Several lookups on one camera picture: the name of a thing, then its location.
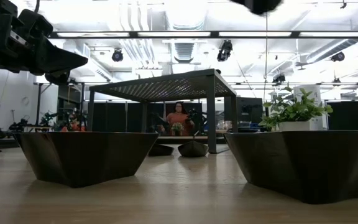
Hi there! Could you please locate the black ceiling spot lamp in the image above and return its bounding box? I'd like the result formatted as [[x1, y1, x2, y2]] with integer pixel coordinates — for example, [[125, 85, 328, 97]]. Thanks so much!
[[272, 73, 287, 85], [216, 39, 234, 62], [331, 51, 346, 62], [111, 48, 124, 63]]

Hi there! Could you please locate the black background monitor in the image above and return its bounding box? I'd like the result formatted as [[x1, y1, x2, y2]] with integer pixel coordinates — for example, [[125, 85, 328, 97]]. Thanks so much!
[[236, 96, 264, 124]]

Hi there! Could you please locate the white cylindrical column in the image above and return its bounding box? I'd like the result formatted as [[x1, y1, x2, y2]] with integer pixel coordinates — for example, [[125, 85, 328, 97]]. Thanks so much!
[[293, 85, 324, 131]]

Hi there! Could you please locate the grey perforated metal rack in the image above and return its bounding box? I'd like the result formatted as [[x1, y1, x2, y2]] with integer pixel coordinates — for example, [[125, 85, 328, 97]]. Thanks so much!
[[87, 68, 239, 154]]

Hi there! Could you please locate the green plant in white pot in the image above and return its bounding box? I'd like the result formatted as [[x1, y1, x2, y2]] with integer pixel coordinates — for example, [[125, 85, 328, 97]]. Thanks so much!
[[258, 86, 334, 132]]

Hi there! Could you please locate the person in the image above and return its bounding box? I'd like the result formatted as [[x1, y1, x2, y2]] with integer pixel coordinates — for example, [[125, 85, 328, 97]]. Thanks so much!
[[162, 101, 195, 137]]

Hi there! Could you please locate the small background flower pot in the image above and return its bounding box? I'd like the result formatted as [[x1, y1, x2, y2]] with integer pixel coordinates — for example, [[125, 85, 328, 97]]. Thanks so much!
[[171, 122, 185, 137]]

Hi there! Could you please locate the black vertical post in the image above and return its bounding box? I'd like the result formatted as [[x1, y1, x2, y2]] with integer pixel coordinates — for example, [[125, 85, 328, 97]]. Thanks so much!
[[35, 83, 43, 126]]

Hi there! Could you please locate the thin hanging ceiling cable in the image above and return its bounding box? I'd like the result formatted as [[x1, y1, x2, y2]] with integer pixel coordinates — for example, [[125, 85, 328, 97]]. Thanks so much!
[[264, 14, 269, 100]]

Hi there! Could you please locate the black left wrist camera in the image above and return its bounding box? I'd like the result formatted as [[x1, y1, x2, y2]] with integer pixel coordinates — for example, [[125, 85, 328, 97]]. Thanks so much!
[[17, 8, 55, 40]]

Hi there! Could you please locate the round ceiling air duct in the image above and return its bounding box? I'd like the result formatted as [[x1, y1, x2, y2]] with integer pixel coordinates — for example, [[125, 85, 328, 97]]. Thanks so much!
[[165, 0, 208, 31]]

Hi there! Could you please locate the black partition wall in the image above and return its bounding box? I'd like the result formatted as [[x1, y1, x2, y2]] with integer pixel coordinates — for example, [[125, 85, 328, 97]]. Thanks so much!
[[326, 101, 358, 131], [91, 101, 203, 138]]

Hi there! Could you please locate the black overhead frame beam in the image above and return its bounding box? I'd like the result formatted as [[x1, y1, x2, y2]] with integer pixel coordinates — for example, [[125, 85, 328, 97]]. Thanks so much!
[[50, 30, 358, 39]]

